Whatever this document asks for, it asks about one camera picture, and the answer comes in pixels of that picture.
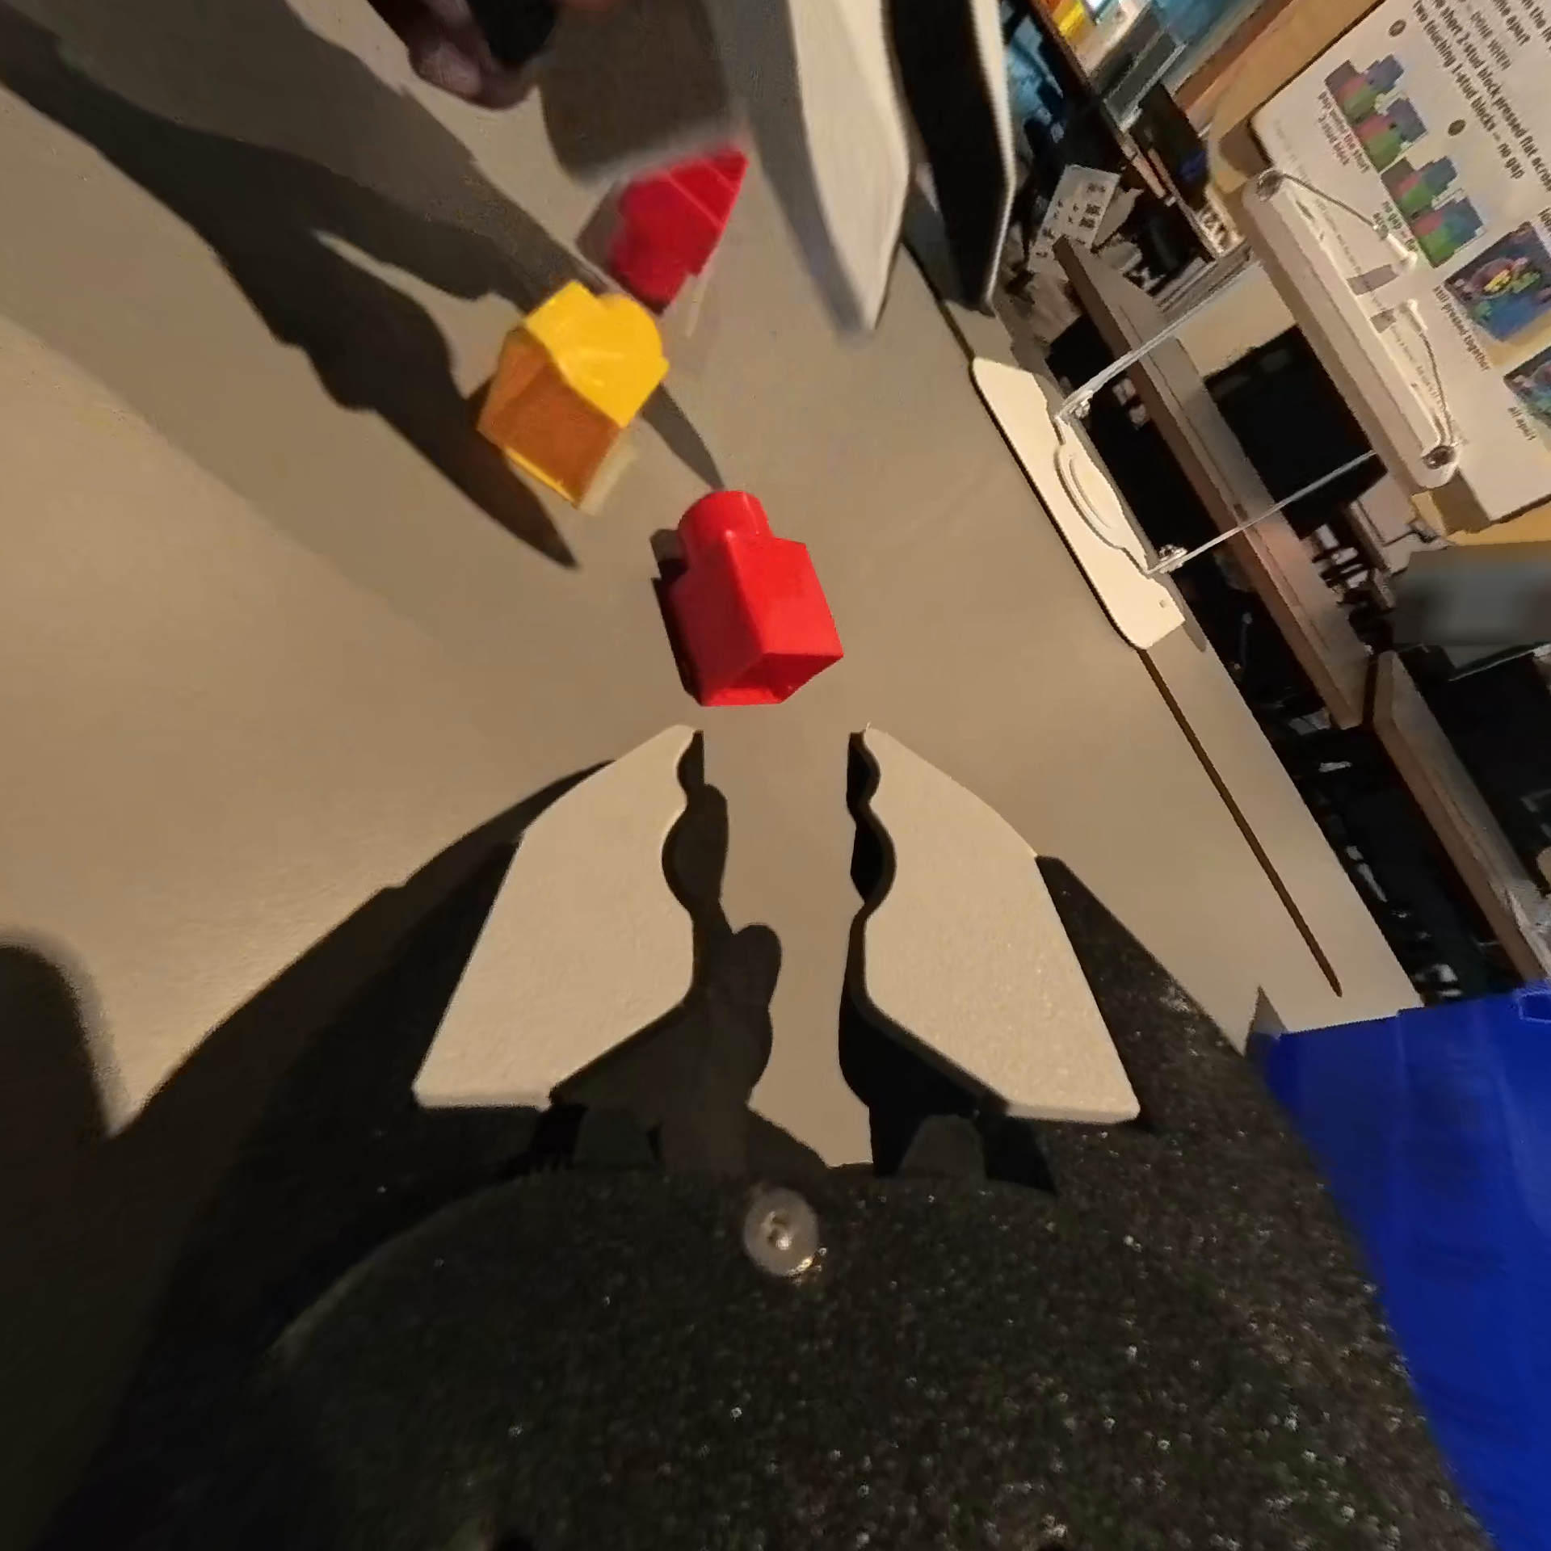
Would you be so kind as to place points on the blue plastic bin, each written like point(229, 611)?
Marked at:
point(1431, 1213)

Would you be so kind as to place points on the white document stand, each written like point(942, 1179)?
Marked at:
point(1089, 510)

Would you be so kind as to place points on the red mega block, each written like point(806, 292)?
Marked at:
point(756, 614)
point(661, 228)

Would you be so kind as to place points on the person's left hand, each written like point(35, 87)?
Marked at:
point(446, 68)

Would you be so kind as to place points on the wooden panel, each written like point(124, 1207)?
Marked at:
point(1259, 70)

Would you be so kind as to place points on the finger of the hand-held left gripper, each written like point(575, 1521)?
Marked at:
point(835, 147)

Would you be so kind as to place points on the yellow mega block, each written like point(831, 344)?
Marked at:
point(582, 349)

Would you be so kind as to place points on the black table mat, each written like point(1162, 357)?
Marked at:
point(956, 147)

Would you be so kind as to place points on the printed instruction sheet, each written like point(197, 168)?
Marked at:
point(1456, 183)

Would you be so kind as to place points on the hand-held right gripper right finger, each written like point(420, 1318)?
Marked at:
point(982, 967)

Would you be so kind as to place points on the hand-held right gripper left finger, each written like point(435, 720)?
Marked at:
point(571, 956)

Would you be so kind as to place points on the brown wooden table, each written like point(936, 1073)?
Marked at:
point(1210, 450)

